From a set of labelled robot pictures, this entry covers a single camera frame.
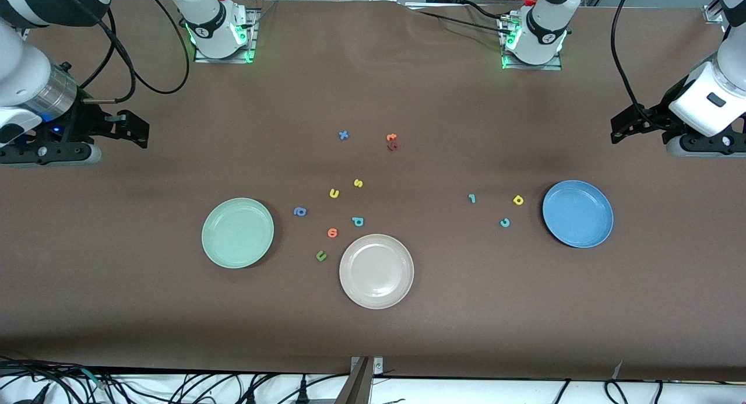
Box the blue plate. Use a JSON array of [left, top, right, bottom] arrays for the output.
[[542, 180, 614, 248]]

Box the light green plate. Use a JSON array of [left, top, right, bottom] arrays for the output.
[[201, 198, 275, 269]]

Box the beige plate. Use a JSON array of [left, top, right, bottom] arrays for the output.
[[339, 234, 415, 310]]

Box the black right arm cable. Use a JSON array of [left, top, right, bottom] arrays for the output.
[[82, 0, 190, 104]]

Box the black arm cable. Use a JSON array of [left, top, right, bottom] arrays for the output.
[[82, 0, 190, 104], [610, 0, 671, 131]]

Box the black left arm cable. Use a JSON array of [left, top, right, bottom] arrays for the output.
[[610, 0, 671, 131]]

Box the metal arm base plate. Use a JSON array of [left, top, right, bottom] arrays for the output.
[[194, 8, 258, 64], [500, 13, 564, 71]]

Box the black cable on table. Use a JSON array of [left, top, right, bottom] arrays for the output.
[[415, 9, 506, 31], [463, 1, 509, 20]]

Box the green tipped floor cable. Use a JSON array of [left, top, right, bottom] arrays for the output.
[[76, 366, 111, 390]]

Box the metal table bracket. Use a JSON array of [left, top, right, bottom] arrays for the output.
[[335, 356, 384, 404]]

